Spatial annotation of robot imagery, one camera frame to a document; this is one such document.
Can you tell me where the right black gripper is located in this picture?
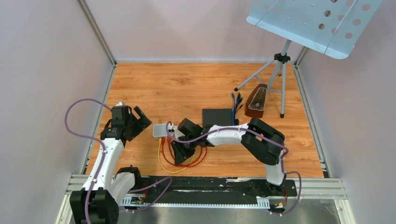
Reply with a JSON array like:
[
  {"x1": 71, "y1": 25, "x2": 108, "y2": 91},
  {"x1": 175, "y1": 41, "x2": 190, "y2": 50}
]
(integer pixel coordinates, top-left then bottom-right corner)
[{"x1": 171, "y1": 136, "x2": 198, "y2": 166}]

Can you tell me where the red network cable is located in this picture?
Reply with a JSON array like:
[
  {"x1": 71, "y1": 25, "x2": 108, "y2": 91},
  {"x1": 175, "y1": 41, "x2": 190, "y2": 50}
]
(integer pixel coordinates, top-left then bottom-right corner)
[{"x1": 161, "y1": 138, "x2": 208, "y2": 168}]

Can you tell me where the small white router box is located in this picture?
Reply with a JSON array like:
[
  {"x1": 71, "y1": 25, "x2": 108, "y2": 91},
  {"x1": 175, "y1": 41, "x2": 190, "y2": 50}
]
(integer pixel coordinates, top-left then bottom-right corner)
[{"x1": 152, "y1": 124, "x2": 168, "y2": 138}]

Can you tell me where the black network switch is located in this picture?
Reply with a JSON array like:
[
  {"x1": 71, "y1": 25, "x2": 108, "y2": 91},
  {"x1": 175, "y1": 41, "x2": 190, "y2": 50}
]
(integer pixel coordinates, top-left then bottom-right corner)
[{"x1": 202, "y1": 108, "x2": 233, "y2": 126}]

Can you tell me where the blue network cable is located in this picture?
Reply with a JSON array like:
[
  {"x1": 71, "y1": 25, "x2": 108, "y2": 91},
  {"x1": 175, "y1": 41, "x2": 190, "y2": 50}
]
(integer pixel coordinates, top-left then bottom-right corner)
[{"x1": 231, "y1": 92, "x2": 240, "y2": 119}]

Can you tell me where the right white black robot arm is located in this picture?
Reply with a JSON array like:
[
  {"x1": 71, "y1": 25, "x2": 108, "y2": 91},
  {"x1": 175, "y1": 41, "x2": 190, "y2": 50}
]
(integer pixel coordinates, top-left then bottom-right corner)
[{"x1": 165, "y1": 118, "x2": 289, "y2": 195}]

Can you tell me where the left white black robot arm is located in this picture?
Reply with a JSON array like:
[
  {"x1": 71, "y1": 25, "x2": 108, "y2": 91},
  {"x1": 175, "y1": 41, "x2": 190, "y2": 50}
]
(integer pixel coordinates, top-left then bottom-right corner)
[{"x1": 70, "y1": 102, "x2": 152, "y2": 224}]

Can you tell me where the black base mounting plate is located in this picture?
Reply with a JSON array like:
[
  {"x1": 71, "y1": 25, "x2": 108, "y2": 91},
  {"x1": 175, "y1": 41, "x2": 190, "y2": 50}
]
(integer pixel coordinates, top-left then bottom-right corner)
[{"x1": 132, "y1": 176, "x2": 298, "y2": 205}]

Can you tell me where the brown wooden metronome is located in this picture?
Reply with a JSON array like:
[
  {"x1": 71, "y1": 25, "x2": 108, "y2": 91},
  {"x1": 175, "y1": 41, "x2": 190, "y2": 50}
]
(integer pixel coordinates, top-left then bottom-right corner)
[{"x1": 245, "y1": 84, "x2": 267, "y2": 118}]

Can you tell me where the silver music stand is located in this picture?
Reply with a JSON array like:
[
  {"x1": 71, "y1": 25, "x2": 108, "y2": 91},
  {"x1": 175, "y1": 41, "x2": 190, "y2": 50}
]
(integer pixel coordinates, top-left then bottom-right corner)
[{"x1": 233, "y1": 0, "x2": 385, "y2": 119}]

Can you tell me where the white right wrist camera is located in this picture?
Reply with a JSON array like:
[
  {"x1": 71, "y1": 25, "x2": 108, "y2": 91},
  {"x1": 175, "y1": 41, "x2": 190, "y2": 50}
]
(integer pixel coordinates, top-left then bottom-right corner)
[{"x1": 173, "y1": 128, "x2": 184, "y2": 139}]

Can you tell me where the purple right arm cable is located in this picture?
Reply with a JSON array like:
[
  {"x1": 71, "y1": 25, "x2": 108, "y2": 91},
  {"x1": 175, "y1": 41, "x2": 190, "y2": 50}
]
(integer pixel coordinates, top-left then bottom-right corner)
[{"x1": 165, "y1": 121, "x2": 303, "y2": 216}]

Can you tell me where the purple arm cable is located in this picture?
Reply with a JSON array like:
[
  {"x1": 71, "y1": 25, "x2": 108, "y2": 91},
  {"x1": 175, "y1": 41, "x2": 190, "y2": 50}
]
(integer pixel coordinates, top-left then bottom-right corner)
[
  {"x1": 64, "y1": 98, "x2": 173, "y2": 224},
  {"x1": 165, "y1": 121, "x2": 303, "y2": 216}
]

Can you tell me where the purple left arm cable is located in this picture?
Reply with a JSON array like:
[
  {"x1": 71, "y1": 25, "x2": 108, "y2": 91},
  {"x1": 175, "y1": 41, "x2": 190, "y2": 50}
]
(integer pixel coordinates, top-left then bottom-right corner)
[{"x1": 64, "y1": 98, "x2": 173, "y2": 224}]

